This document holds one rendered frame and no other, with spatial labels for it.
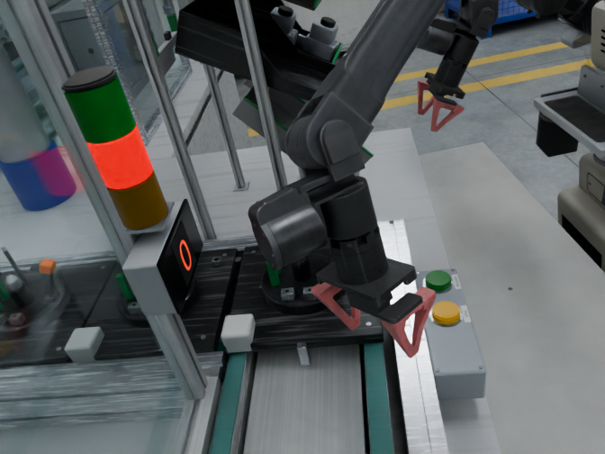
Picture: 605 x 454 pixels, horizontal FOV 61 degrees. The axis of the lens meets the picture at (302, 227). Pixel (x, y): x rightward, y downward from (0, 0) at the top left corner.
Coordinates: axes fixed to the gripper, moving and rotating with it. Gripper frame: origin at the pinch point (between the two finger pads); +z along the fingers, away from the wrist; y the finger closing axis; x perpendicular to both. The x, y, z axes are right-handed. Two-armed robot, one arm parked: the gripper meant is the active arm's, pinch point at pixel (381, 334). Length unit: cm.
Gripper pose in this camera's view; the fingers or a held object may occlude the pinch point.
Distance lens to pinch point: 63.8
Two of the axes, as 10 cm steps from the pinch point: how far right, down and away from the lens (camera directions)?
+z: 2.8, 8.7, 4.0
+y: 6.0, 1.6, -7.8
